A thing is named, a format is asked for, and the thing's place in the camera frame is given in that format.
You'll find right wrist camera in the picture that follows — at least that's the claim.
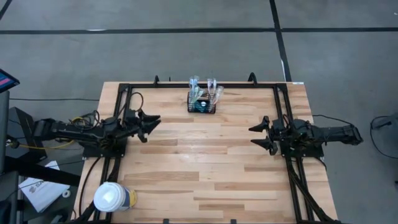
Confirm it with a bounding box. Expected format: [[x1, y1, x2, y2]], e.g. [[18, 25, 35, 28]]
[[272, 116, 287, 133]]

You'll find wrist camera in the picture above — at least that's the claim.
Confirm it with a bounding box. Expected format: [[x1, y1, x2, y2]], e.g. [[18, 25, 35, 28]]
[[272, 116, 287, 133], [126, 108, 140, 121]]

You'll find black floor cable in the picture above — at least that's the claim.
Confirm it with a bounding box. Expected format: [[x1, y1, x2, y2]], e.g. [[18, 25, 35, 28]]
[[369, 112, 398, 159]]

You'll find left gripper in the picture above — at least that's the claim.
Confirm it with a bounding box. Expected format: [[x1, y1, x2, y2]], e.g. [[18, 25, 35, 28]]
[[123, 109, 162, 144]]

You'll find white paper sheet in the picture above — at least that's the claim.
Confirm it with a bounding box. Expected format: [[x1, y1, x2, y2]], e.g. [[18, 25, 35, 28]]
[[18, 160, 71, 214]]

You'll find teal toothpaste tube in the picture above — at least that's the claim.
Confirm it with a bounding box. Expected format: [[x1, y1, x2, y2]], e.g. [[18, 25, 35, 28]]
[[197, 100, 211, 113]]

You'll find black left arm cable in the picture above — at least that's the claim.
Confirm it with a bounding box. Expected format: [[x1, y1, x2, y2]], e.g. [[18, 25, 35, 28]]
[[70, 110, 100, 127]]

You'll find yellow cable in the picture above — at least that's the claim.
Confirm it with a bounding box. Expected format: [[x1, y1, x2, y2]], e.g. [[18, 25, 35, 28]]
[[7, 139, 75, 151]]

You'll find Lysol wipes canister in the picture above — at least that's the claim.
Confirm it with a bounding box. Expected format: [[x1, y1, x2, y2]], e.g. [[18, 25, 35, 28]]
[[93, 182, 138, 213]]

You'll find left camera cable loop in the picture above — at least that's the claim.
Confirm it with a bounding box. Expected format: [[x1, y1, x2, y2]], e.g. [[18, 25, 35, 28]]
[[124, 91, 144, 118]]

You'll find black stand base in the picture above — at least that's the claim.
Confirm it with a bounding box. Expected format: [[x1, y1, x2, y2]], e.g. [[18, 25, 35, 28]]
[[7, 106, 47, 162]]

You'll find monitor with blue pink screen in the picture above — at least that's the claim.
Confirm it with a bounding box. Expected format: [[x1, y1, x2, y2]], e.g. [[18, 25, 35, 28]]
[[0, 68, 21, 93]]

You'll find black cable bundle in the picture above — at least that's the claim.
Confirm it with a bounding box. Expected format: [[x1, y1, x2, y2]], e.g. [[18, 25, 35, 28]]
[[77, 157, 122, 224], [285, 157, 341, 224]]

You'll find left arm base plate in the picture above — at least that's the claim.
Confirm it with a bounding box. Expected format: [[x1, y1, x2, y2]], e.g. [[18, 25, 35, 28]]
[[82, 133, 128, 159]]

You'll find black wire basket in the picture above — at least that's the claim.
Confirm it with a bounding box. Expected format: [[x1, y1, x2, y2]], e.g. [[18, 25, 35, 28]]
[[186, 90, 218, 114]]

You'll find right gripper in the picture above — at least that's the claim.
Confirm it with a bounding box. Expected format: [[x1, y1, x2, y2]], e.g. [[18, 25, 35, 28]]
[[248, 116, 296, 156]]

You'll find black support beam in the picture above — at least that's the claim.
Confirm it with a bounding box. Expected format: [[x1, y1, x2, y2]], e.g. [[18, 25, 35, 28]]
[[0, 155, 81, 187]]

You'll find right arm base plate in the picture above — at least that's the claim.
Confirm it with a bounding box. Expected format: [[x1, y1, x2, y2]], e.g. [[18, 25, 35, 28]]
[[279, 133, 325, 159]]

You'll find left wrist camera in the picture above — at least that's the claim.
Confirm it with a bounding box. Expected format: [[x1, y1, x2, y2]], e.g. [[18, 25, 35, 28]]
[[126, 108, 140, 121]]

